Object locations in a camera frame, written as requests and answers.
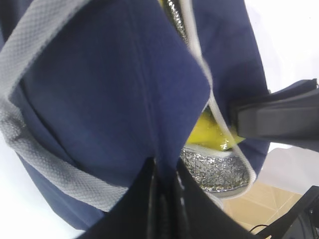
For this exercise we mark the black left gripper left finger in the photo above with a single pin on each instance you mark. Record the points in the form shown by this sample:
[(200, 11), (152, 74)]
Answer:
[(135, 215)]

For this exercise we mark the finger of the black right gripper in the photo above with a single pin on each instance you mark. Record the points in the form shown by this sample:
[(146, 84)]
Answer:
[(289, 116)]

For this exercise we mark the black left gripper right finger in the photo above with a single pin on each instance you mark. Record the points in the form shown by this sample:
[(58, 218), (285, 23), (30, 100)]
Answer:
[(199, 217)]

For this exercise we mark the yellow banana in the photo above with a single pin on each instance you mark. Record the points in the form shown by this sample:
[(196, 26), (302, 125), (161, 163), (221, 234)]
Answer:
[(207, 133)]

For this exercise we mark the navy blue lunch bag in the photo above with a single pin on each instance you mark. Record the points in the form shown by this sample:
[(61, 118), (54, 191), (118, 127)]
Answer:
[(89, 89)]

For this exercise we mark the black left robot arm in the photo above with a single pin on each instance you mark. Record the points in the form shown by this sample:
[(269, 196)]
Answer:
[(300, 222)]

